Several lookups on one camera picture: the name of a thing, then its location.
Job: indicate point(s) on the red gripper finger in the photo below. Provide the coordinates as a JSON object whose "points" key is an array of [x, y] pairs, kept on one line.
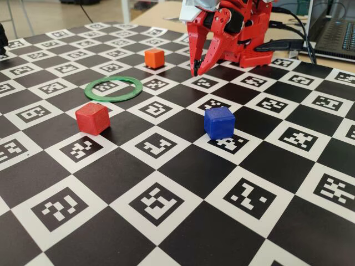
{"points": [[219, 41], [195, 41]]}

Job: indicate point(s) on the orange cube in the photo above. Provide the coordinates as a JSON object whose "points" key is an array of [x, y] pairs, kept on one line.
{"points": [[154, 58]]}

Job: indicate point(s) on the blue cube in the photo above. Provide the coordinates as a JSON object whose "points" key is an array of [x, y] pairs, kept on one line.
{"points": [[219, 123]]}

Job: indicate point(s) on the red cube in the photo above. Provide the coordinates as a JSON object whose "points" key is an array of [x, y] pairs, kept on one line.
{"points": [[91, 117]]}

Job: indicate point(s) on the small printed marker sheet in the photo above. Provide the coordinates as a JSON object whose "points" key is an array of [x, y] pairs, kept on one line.
{"points": [[177, 19]]}

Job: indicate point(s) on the black power plug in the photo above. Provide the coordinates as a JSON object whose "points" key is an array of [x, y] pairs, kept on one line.
{"points": [[280, 45]]}

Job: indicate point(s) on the dark grey laptop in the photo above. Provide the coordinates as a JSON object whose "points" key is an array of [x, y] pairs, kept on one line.
{"points": [[332, 33]]}

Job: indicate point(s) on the black white marker checkerboard mat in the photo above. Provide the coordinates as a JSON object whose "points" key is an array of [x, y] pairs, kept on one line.
{"points": [[177, 177]]}

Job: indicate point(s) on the black stand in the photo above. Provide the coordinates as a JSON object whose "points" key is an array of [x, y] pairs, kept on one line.
{"points": [[2, 38]]}

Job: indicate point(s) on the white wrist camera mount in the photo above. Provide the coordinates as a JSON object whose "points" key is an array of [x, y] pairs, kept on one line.
{"points": [[187, 15]]}

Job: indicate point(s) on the white metal post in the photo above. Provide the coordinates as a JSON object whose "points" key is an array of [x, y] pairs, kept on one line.
{"points": [[126, 11]]}

